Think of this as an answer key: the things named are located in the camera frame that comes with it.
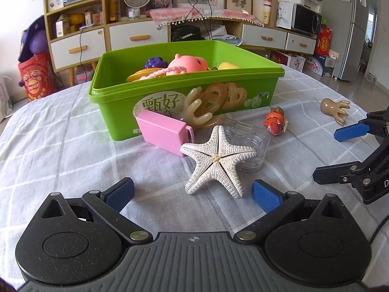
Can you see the clear plastic cup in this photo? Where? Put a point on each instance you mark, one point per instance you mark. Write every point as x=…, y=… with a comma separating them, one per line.
x=259, y=141

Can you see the white dried starfish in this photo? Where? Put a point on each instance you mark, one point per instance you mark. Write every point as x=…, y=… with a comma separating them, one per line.
x=217, y=158

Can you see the tan antler teether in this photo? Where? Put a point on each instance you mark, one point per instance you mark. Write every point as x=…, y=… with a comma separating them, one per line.
x=197, y=119

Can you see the white box red pattern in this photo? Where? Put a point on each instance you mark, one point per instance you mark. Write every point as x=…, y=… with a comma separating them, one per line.
x=295, y=62

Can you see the tan toy octopus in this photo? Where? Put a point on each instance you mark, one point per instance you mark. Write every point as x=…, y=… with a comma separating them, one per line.
x=329, y=105

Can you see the pink toy pig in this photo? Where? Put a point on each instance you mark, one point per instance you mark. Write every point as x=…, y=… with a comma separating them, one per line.
x=188, y=64

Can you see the red printed bucket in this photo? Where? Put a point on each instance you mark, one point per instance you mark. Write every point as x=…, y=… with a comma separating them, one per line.
x=36, y=77

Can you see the black microwave oven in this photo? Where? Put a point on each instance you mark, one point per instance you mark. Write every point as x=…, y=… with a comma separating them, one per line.
x=305, y=19

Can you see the pink fringed cloth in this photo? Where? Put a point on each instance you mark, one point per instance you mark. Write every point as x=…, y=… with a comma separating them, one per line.
x=212, y=15

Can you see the purple toy grapes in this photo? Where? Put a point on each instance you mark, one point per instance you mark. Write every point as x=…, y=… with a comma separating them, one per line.
x=155, y=63

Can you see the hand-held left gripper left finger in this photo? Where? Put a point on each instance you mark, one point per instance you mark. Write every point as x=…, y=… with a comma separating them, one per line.
x=121, y=190

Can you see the red gift bag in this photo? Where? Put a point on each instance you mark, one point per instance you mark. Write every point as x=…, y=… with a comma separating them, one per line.
x=323, y=41

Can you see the long wooden cabinet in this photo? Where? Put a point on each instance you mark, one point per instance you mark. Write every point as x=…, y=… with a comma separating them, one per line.
x=136, y=33

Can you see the yellow toy pot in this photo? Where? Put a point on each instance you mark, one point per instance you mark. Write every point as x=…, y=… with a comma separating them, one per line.
x=228, y=66

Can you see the grey refrigerator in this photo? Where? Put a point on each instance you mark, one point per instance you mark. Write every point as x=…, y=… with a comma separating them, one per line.
x=352, y=27

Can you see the red and white bottle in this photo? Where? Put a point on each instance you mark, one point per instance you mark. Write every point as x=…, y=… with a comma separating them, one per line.
x=266, y=3

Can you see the blue and white carton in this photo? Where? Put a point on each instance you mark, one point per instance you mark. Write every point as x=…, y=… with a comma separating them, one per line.
x=320, y=65

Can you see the white cabinet drawer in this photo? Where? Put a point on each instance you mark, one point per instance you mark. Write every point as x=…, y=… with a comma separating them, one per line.
x=301, y=44
x=138, y=36
x=77, y=48
x=264, y=36

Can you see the pink rectangular box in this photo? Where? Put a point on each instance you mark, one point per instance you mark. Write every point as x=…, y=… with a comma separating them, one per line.
x=161, y=130

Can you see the folded light clothes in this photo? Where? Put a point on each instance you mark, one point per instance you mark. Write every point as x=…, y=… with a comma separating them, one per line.
x=226, y=33

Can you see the green plastic box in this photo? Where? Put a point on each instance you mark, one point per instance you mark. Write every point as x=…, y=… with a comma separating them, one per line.
x=121, y=109

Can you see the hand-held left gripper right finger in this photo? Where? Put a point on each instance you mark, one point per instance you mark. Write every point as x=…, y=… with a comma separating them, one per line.
x=264, y=194

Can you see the red hermit crab toy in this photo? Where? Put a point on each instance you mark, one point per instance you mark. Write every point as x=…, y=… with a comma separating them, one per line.
x=273, y=122

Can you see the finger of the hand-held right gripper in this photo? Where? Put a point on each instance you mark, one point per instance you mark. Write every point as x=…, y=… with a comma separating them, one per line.
x=334, y=175
x=349, y=132

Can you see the purple plush toy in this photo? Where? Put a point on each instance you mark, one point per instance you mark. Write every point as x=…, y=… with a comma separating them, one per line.
x=33, y=39

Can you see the yellow round container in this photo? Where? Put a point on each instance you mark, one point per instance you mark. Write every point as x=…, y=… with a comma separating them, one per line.
x=76, y=22

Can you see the black bag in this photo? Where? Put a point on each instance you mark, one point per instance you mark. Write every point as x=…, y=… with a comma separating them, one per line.
x=186, y=33

